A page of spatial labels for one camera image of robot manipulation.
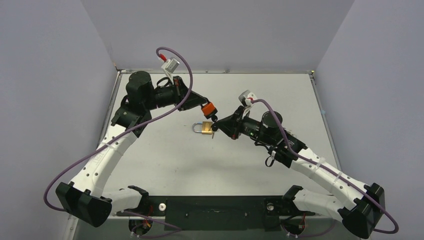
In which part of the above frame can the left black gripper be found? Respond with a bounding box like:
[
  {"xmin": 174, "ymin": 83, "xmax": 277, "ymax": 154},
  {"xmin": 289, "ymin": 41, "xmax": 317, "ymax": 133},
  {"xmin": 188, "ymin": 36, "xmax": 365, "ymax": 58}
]
[{"xmin": 143, "ymin": 75, "xmax": 207, "ymax": 112}]

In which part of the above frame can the orange black padlock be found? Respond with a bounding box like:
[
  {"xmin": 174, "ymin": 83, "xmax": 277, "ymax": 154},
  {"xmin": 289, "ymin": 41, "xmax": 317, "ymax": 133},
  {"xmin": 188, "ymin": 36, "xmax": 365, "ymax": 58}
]
[{"xmin": 201, "ymin": 102, "xmax": 218, "ymax": 119}]

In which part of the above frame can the brass padlock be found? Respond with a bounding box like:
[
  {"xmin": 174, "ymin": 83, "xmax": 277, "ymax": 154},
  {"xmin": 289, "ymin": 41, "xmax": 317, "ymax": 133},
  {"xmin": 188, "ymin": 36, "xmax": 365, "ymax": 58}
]
[{"xmin": 191, "ymin": 121, "xmax": 214, "ymax": 135}]

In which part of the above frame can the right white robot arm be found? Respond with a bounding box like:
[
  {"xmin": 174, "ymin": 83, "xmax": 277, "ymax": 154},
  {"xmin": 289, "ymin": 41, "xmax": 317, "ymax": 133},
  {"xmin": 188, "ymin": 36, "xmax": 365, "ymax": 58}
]
[{"xmin": 212, "ymin": 106, "xmax": 385, "ymax": 239}]

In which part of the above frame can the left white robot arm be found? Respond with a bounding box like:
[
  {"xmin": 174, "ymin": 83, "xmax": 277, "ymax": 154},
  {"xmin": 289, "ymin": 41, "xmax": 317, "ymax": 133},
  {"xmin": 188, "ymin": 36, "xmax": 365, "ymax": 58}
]
[{"xmin": 55, "ymin": 71, "xmax": 218, "ymax": 227}]

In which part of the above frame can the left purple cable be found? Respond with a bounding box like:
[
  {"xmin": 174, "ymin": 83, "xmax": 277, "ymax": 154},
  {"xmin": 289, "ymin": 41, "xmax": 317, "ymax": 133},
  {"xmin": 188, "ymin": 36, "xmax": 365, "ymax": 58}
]
[{"xmin": 43, "ymin": 46, "xmax": 194, "ymax": 212}]

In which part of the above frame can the purple cable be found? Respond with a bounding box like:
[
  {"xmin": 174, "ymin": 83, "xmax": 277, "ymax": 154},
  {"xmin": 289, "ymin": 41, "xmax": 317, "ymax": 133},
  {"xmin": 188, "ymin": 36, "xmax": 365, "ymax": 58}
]
[
  {"xmin": 43, "ymin": 46, "xmax": 194, "ymax": 212},
  {"xmin": 251, "ymin": 98, "xmax": 400, "ymax": 235}
]

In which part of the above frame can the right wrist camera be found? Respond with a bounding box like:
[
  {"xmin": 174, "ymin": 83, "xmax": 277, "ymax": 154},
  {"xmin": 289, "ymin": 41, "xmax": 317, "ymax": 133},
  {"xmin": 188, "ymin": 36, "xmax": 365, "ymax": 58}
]
[{"xmin": 238, "ymin": 90, "xmax": 258, "ymax": 118}]

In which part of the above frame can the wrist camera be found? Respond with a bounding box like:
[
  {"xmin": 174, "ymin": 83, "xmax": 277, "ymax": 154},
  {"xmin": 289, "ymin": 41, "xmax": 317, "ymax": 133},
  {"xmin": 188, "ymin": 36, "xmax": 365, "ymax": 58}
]
[
  {"xmin": 238, "ymin": 90, "xmax": 258, "ymax": 118},
  {"xmin": 161, "ymin": 57, "xmax": 180, "ymax": 80}
]

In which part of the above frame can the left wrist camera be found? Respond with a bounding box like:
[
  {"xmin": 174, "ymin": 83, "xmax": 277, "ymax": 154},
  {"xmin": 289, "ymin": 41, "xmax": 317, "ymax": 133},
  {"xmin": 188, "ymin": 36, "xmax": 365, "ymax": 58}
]
[{"xmin": 161, "ymin": 57, "xmax": 180, "ymax": 80}]

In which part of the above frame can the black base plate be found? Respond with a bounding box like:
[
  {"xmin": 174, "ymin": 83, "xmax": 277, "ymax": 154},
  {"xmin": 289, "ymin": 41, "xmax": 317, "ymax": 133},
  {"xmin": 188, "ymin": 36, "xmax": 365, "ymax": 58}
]
[{"xmin": 117, "ymin": 195, "xmax": 312, "ymax": 232}]

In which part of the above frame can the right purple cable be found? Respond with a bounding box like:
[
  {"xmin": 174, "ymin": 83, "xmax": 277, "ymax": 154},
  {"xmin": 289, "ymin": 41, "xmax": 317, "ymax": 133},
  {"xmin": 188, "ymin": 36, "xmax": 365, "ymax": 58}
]
[{"xmin": 251, "ymin": 98, "xmax": 400, "ymax": 235}]

